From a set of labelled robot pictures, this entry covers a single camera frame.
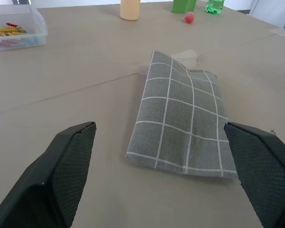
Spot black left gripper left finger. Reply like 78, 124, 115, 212
0, 121, 97, 228

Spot pale yellow cylindrical container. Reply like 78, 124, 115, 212
119, 0, 141, 21

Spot small red ball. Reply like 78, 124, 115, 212
184, 12, 196, 24

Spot clear plastic wrapper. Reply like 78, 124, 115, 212
172, 49, 206, 66

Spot clear plastic storage box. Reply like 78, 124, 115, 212
0, 4, 49, 52

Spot green plastic bottle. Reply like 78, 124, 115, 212
205, 0, 225, 14

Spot green box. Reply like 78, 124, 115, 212
171, 0, 197, 14

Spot grey checked folded cloth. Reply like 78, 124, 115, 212
125, 49, 240, 180

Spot yellow crayons in box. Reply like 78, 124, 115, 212
0, 22, 28, 38

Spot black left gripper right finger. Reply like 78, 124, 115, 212
224, 121, 285, 228

